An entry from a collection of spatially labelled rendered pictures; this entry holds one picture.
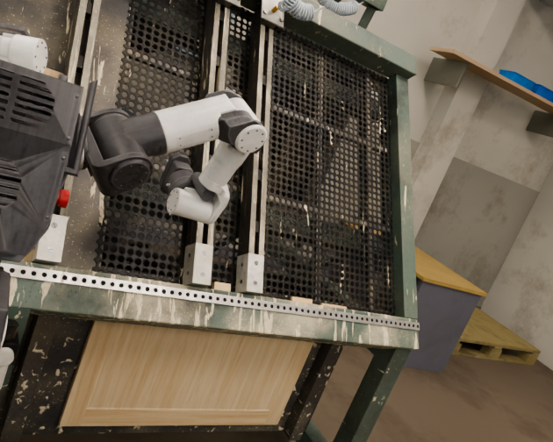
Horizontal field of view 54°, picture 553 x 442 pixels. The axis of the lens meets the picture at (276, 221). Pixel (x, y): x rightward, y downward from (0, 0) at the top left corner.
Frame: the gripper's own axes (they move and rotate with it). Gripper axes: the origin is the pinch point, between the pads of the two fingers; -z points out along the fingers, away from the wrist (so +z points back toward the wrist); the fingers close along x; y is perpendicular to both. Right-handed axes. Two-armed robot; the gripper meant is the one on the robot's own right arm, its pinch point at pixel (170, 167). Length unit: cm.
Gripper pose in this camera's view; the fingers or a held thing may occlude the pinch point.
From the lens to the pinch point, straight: 156.6
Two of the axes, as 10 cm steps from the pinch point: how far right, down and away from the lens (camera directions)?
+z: 4.1, 5.1, -7.6
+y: -8.0, -1.9, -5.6
